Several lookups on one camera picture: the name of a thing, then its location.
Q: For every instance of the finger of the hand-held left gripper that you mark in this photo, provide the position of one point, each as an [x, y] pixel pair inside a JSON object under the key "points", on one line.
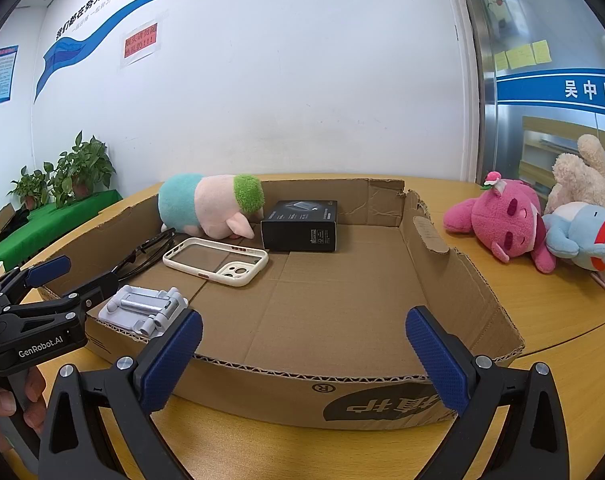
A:
{"points": [[100, 287], [47, 270]]}

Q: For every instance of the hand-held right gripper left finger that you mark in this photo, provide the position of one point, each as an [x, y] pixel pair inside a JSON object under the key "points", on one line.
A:
{"points": [[170, 360]]}

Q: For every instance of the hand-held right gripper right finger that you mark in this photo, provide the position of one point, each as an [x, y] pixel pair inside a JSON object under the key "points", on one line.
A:
{"points": [[440, 360]]}

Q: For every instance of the black glasses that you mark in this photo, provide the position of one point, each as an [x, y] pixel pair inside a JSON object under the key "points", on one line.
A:
{"points": [[150, 247]]}

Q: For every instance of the large cardboard box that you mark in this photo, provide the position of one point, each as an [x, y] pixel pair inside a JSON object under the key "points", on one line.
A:
{"points": [[332, 310]]}

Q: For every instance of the teal pink green plush toy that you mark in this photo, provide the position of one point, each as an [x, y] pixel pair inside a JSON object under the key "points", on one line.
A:
{"points": [[202, 205]]}

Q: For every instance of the yellow wooden desktop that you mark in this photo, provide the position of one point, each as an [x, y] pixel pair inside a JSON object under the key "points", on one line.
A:
{"points": [[557, 320]]}

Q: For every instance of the person's left hand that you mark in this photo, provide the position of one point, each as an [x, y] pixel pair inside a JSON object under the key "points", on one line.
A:
{"points": [[35, 400]]}

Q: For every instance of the grey folding phone stand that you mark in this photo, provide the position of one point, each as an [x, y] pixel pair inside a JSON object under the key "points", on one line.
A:
{"points": [[142, 305]]}

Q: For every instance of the green covered side table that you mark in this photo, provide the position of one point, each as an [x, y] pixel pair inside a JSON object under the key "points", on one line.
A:
{"points": [[57, 222]]}

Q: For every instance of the black item beside plants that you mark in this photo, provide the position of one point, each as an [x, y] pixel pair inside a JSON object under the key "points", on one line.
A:
{"points": [[21, 220]]}

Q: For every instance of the small potted green plant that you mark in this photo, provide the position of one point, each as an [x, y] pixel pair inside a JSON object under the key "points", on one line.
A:
{"points": [[30, 187]]}

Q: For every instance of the large potted green plant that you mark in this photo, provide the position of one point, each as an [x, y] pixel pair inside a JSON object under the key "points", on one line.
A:
{"points": [[82, 170]]}

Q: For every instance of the cream phone case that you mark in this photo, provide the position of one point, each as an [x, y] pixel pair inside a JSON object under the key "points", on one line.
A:
{"points": [[242, 275]]}

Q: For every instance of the black product box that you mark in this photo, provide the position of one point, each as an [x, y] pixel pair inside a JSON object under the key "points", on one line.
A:
{"points": [[297, 230]]}

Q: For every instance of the light blue plush toy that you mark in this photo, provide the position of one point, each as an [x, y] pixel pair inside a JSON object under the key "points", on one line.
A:
{"points": [[582, 230]]}

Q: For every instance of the beige plush toy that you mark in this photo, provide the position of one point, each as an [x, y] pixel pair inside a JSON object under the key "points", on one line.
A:
{"points": [[582, 175]]}

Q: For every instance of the blue door banner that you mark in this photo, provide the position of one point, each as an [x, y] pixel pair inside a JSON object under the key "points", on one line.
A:
{"points": [[557, 91]]}

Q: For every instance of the yellow sticky note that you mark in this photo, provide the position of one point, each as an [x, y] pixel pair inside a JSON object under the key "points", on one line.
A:
{"points": [[501, 61], [520, 56], [541, 51]]}

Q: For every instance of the metal framed glass door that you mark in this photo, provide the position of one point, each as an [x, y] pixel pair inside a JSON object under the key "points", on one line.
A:
{"points": [[557, 20]]}

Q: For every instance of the blue ribbon wall decal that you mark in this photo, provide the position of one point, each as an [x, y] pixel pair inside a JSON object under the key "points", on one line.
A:
{"points": [[62, 52]]}

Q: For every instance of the red wall sign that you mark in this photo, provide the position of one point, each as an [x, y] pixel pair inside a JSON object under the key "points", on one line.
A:
{"points": [[141, 42]]}

